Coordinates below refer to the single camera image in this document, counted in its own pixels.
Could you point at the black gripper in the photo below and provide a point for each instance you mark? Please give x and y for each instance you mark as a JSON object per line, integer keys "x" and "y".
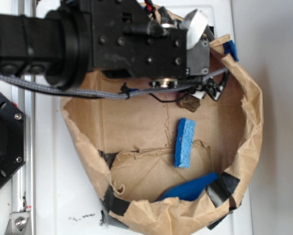
{"x": 128, "y": 43}

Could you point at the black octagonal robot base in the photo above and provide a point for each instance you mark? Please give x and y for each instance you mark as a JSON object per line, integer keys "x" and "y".
{"x": 11, "y": 139}

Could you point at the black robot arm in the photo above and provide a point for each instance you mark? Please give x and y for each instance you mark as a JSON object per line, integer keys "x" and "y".
{"x": 59, "y": 46}

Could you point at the blue tape strip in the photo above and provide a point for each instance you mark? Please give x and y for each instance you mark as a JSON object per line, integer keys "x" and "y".
{"x": 230, "y": 48}

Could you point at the brown rock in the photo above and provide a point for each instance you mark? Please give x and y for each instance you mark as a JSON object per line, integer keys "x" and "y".
{"x": 189, "y": 103}

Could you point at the blue sponge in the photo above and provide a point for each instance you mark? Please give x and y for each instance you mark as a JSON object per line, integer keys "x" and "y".
{"x": 186, "y": 130}

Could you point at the crumpled brown paper bag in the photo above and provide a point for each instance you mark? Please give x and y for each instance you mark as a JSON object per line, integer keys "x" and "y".
{"x": 161, "y": 169}

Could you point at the dark blue plastic capsule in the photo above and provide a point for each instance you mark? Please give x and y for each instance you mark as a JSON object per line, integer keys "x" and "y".
{"x": 191, "y": 190}

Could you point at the aluminium extrusion rail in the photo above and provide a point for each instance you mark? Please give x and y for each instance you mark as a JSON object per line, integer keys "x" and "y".
{"x": 23, "y": 181}

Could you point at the metal corner bracket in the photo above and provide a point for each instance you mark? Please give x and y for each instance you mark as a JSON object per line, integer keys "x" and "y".
{"x": 19, "y": 224}

